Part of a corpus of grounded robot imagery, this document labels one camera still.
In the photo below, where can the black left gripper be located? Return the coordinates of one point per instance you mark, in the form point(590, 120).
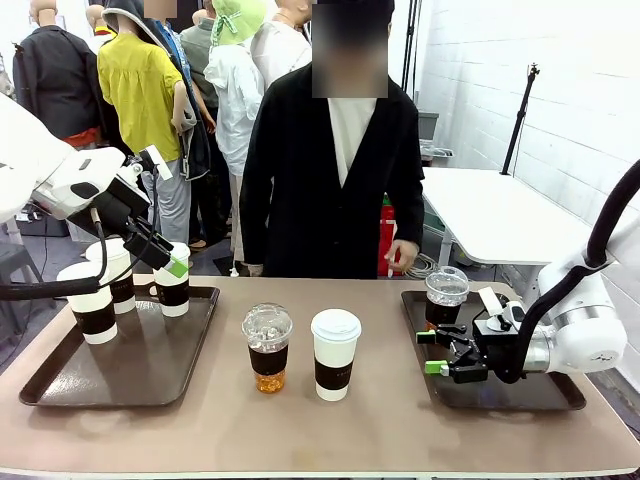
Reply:
point(117, 205)

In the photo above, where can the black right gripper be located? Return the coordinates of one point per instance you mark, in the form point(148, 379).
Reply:
point(497, 350)

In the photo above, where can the white paper cup black sleeve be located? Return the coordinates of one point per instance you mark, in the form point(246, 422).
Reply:
point(95, 315)
point(172, 295)
point(334, 350)
point(120, 260)

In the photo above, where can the clear iced coffee cup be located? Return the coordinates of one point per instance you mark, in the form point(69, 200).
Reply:
point(445, 310)
point(268, 360)

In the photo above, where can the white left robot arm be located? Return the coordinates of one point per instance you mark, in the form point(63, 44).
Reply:
point(30, 165)

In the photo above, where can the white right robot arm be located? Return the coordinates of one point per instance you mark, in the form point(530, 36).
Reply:
point(590, 325)

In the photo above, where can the person's left forearm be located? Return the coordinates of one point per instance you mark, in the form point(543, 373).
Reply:
point(409, 205)

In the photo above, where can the person's right forearm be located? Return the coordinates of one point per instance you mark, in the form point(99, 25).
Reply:
point(255, 225)

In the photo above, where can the brown plastic serving tray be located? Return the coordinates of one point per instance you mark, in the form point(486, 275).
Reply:
point(500, 395)
point(140, 365)

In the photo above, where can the person's right hand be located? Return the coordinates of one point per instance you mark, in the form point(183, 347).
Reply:
point(256, 270)

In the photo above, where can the person's left hand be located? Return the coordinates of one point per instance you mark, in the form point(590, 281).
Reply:
point(404, 255)

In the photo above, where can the person in blue shirt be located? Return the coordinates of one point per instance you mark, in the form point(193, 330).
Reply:
point(200, 135)

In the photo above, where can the dark metal chair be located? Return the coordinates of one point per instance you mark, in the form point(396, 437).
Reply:
point(15, 270)

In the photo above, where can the red container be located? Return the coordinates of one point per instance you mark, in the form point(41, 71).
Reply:
point(386, 235)

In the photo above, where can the white folding table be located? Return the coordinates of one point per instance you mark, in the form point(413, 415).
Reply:
point(490, 215)

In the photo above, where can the mannequin in yellow shirt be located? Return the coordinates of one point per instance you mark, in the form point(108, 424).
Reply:
point(135, 85)

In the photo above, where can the person in black coat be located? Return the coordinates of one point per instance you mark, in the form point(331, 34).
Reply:
point(320, 200)

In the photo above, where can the mannequin in black jacket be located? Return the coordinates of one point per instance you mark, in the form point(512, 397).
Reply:
point(55, 80)

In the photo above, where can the grey bin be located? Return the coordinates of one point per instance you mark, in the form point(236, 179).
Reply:
point(427, 132)

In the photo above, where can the black tripod stand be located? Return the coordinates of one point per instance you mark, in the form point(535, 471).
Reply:
point(520, 120)

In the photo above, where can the black light stand pole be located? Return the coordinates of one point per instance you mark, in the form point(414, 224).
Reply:
point(411, 45)

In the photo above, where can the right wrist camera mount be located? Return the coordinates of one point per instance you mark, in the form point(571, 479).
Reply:
point(502, 310)

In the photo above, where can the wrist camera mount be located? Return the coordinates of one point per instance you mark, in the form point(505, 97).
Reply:
point(155, 162)
point(502, 310)

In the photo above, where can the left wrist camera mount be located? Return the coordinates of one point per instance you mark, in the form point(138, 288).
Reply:
point(155, 162)

